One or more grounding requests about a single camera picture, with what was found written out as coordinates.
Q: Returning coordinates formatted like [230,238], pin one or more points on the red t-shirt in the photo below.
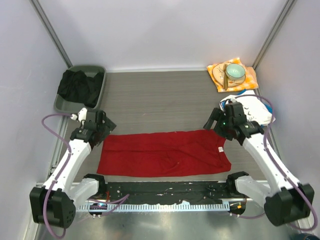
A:
[164,154]

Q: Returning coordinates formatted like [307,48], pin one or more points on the light green bowl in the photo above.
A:
[235,71]

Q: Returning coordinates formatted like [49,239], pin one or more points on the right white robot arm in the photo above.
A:
[284,199]

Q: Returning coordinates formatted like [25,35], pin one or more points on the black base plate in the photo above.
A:
[168,192]

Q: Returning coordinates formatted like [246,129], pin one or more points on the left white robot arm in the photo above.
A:
[56,201]

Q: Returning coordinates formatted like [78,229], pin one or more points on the wooden chopsticks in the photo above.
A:
[225,77]

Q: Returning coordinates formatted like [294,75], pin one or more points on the white slotted cable duct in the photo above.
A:
[137,208]

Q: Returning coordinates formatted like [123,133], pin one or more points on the white daisy print t-shirt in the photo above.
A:
[252,107]

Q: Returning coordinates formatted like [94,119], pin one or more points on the black t-shirt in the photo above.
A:
[77,87]

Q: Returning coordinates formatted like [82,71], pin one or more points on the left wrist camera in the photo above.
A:
[80,116]

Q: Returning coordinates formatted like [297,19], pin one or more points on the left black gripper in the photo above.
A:
[108,123]

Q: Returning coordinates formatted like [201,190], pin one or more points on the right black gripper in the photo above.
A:
[217,129]

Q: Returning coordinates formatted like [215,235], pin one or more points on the beige plate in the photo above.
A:
[218,75]

